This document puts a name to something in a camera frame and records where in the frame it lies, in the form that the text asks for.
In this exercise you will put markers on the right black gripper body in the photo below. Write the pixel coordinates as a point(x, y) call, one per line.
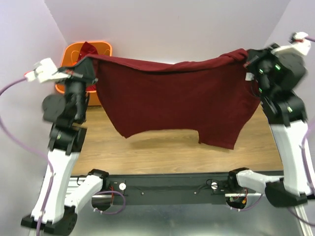
point(259, 63)

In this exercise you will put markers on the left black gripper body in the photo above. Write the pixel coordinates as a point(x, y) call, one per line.
point(76, 83)

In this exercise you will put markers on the maroon t shirt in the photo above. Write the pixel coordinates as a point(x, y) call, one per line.
point(211, 97)

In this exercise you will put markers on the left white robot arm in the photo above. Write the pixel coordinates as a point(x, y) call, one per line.
point(56, 212)

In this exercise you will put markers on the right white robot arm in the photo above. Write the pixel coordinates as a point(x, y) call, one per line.
point(287, 118)

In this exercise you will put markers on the dark red shirt in bin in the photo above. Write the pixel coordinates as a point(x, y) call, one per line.
point(87, 49)

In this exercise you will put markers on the orange plastic bin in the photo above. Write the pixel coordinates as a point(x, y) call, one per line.
point(76, 51)

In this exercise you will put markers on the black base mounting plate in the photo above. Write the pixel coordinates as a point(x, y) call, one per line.
point(174, 189)

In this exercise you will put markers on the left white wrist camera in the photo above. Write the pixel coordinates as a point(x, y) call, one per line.
point(44, 71)

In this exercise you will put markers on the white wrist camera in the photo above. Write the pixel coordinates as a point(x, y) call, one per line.
point(300, 44)
point(44, 71)

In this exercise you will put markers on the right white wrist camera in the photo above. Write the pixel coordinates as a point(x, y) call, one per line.
point(300, 44)

